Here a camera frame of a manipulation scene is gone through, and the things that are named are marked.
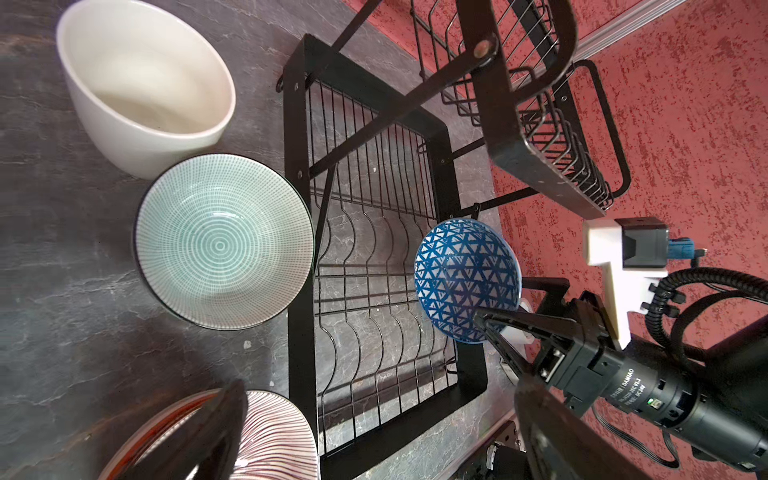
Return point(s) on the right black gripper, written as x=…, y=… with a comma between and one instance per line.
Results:
x=579, y=357

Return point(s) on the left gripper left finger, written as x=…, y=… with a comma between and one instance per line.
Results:
x=206, y=446

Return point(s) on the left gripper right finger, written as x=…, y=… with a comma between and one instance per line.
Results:
x=559, y=445

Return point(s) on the pink striped bowl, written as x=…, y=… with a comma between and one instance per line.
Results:
x=276, y=442

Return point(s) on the blue triangle pattern bowl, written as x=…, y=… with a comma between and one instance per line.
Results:
x=462, y=265

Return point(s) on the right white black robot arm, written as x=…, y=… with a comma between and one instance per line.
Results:
x=715, y=399

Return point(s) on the teal line pattern bowl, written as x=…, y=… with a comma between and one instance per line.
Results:
x=223, y=241

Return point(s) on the white ceramic mug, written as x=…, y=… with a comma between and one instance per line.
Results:
x=148, y=88

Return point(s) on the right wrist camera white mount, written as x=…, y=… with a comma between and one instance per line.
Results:
x=633, y=253

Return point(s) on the black wire dish rack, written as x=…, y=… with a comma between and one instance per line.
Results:
x=491, y=122

